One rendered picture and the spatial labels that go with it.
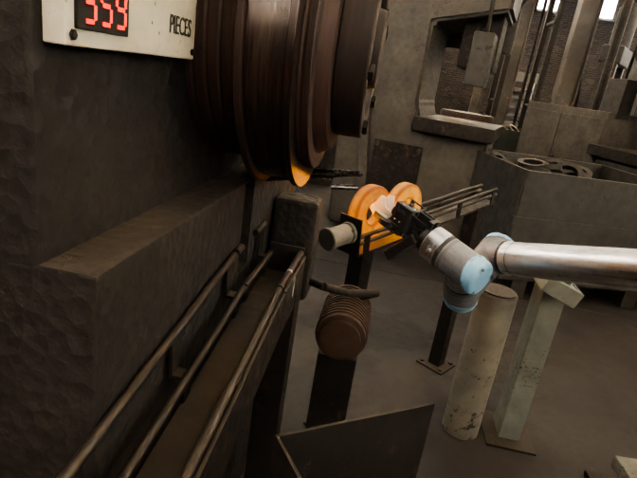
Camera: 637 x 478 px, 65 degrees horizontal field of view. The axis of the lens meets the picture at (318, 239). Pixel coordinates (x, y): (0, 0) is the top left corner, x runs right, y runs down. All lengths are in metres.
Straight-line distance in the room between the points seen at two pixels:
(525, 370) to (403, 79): 2.28
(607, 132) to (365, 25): 4.05
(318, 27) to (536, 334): 1.27
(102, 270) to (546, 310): 1.41
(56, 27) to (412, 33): 3.18
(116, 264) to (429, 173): 3.12
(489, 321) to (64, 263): 1.32
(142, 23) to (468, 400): 1.48
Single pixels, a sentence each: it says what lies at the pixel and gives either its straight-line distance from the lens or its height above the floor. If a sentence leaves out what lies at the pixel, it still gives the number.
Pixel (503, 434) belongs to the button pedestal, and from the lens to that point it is 1.90.
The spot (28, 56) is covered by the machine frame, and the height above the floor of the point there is 1.05.
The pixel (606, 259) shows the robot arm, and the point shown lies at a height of 0.79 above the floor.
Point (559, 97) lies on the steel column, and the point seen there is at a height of 1.25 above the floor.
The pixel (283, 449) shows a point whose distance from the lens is 0.53.
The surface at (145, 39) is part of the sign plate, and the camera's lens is 0.58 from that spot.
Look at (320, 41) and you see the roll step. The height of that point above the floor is 1.11.
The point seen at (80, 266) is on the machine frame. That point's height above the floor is 0.87.
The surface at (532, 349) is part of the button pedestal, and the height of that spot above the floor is 0.35.
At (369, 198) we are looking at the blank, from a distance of 1.37.
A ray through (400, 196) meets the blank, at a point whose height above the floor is 0.76.
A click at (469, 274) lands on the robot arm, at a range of 1.23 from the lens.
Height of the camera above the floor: 1.07
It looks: 18 degrees down
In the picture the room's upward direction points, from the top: 9 degrees clockwise
